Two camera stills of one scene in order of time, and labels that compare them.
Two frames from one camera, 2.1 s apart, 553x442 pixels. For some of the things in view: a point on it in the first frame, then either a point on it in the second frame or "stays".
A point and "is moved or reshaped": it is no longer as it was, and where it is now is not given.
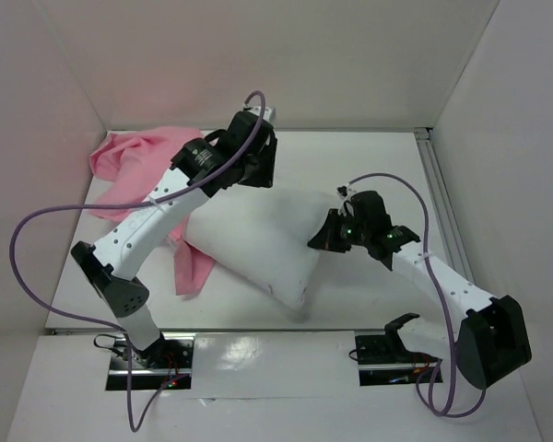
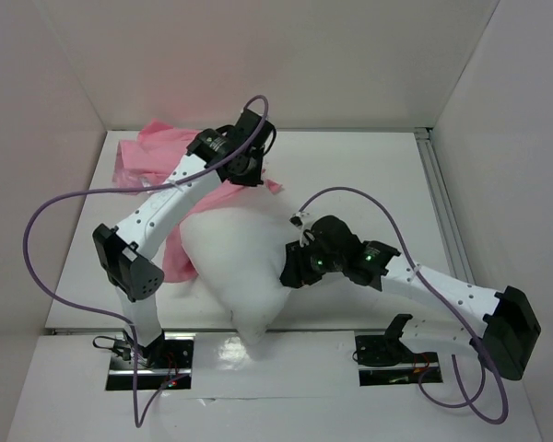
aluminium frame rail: (451, 242) stays
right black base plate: (381, 364) stays
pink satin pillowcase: (125, 167) is moved or reshaped
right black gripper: (334, 231) to (293, 269)
